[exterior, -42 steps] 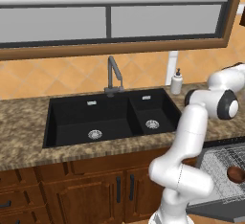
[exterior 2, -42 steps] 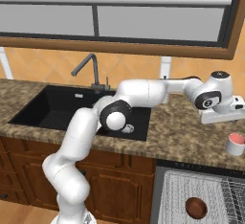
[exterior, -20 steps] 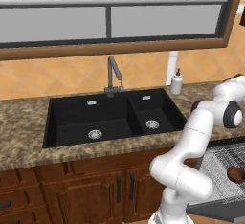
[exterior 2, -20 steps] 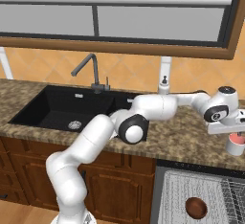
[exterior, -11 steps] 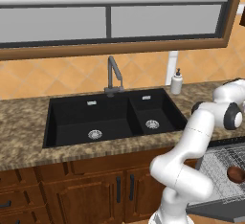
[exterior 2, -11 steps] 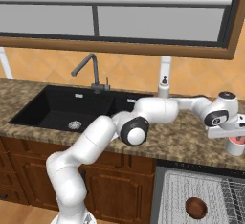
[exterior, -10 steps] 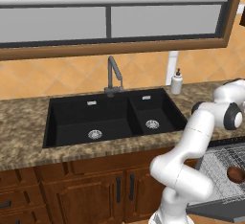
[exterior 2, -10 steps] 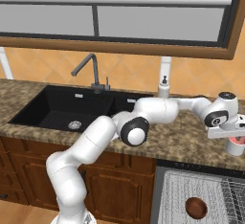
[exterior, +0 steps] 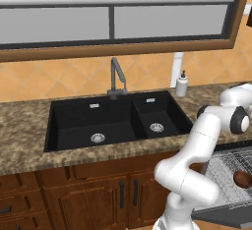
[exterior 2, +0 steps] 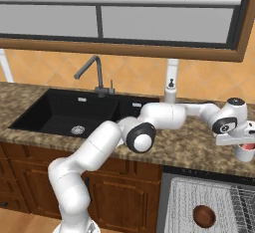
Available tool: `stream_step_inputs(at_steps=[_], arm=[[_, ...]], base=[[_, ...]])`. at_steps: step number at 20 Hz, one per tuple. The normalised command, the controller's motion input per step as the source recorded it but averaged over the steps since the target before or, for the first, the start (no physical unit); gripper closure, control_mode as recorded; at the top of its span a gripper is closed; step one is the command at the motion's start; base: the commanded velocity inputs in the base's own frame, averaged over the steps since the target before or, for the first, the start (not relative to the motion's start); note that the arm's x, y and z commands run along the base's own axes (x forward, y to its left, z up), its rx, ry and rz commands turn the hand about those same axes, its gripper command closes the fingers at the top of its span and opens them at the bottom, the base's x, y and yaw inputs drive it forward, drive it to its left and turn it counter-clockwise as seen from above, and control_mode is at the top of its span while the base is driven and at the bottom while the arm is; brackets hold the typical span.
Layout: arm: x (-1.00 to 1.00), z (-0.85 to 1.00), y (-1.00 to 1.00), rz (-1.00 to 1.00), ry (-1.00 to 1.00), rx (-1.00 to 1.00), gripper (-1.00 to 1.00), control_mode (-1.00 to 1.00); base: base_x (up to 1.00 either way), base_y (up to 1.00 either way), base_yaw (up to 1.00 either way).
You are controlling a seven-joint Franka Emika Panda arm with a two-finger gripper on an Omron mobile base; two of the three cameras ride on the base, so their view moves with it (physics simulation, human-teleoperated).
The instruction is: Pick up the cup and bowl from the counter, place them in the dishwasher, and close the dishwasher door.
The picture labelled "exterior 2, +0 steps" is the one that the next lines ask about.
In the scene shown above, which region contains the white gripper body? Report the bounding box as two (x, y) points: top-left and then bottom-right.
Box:
(215, 131), (255, 146)

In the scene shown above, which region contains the white cup pink inside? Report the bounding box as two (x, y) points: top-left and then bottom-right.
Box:
(234, 141), (255, 163)

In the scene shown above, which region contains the brown bowl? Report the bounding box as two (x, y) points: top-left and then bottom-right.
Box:
(192, 204), (217, 229)

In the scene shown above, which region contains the brown wooden cupboard door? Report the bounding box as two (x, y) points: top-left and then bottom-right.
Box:
(87, 171), (159, 233)
(19, 156), (68, 219)

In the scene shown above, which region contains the white soap dispenser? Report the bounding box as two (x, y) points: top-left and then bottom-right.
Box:
(163, 78), (178, 105)

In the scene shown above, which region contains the dark grey tap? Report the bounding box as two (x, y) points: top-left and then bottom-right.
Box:
(73, 55), (116, 99)

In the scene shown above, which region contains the window with white blinds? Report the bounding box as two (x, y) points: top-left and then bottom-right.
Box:
(0, 0), (255, 64)

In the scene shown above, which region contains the black sink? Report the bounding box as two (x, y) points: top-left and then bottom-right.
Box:
(7, 88), (161, 139)

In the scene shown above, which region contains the brown wooden drawer front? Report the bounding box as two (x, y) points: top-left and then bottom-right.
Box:
(0, 143), (30, 214)

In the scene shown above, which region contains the wire dishwasher rack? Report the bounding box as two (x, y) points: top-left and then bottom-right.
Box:
(228, 183), (255, 233)

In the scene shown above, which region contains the white wall strip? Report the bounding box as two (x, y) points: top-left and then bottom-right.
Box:
(0, 49), (15, 84)
(166, 59), (180, 90)

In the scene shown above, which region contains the black cupboard handle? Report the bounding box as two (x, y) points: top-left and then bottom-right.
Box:
(85, 176), (92, 195)

